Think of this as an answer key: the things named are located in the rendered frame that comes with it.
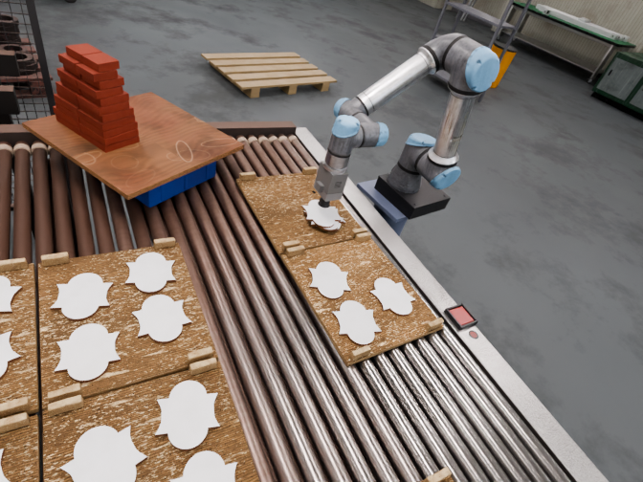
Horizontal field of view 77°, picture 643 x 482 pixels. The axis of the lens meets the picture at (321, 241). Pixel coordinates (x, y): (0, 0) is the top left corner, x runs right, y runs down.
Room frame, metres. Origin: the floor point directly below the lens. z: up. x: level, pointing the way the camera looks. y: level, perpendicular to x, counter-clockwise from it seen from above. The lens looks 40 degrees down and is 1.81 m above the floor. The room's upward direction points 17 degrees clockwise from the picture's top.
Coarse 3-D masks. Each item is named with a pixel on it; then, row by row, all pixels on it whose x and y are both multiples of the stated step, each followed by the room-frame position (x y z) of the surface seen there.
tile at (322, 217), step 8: (312, 200) 1.20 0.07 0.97; (304, 208) 1.14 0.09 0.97; (312, 208) 1.15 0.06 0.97; (320, 208) 1.17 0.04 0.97; (328, 208) 1.18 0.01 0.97; (312, 216) 1.11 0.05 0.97; (320, 216) 1.12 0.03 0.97; (328, 216) 1.14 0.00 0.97; (336, 216) 1.15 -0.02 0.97; (320, 224) 1.08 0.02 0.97; (328, 224) 1.10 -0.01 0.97
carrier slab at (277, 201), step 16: (272, 176) 1.33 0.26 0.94; (288, 176) 1.36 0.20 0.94; (304, 176) 1.40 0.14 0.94; (256, 192) 1.19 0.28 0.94; (272, 192) 1.22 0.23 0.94; (288, 192) 1.25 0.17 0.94; (304, 192) 1.29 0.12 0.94; (256, 208) 1.10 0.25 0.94; (272, 208) 1.13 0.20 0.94; (288, 208) 1.16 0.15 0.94; (272, 224) 1.05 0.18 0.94; (288, 224) 1.07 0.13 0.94; (304, 224) 1.10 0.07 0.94; (352, 224) 1.18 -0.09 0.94; (272, 240) 0.97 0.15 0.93; (288, 240) 0.99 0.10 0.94; (304, 240) 1.02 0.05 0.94; (320, 240) 1.04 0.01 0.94; (336, 240) 1.07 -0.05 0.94
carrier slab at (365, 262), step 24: (288, 264) 0.89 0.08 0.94; (312, 264) 0.92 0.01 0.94; (336, 264) 0.95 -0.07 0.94; (360, 264) 0.98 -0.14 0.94; (384, 264) 1.02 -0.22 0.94; (360, 288) 0.88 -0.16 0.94; (408, 288) 0.94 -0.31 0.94; (384, 312) 0.81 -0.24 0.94; (336, 336) 0.68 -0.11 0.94; (384, 336) 0.73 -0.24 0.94; (408, 336) 0.75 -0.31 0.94; (360, 360) 0.63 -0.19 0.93
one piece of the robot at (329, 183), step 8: (320, 168) 1.15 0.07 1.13; (328, 168) 1.11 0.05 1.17; (344, 168) 1.14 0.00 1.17; (320, 176) 1.14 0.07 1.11; (328, 176) 1.11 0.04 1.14; (336, 176) 1.11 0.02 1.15; (344, 176) 1.13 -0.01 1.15; (320, 184) 1.12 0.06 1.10; (328, 184) 1.10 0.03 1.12; (336, 184) 1.11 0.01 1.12; (344, 184) 1.13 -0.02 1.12; (320, 192) 1.13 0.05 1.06; (328, 192) 1.10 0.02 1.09; (336, 192) 1.12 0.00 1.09; (328, 200) 1.10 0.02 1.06
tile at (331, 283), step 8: (320, 264) 0.92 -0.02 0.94; (328, 264) 0.93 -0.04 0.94; (312, 272) 0.88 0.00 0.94; (320, 272) 0.89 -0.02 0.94; (328, 272) 0.90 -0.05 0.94; (336, 272) 0.91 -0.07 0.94; (344, 272) 0.92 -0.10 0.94; (312, 280) 0.85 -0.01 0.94; (320, 280) 0.85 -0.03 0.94; (328, 280) 0.86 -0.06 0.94; (336, 280) 0.87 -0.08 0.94; (344, 280) 0.88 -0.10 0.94; (312, 288) 0.82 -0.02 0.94; (320, 288) 0.82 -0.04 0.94; (328, 288) 0.83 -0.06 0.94; (336, 288) 0.84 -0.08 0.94; (344, 288) 0.85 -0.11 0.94; (328, 296) 0.80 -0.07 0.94; (336, 296) 0.81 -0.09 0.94
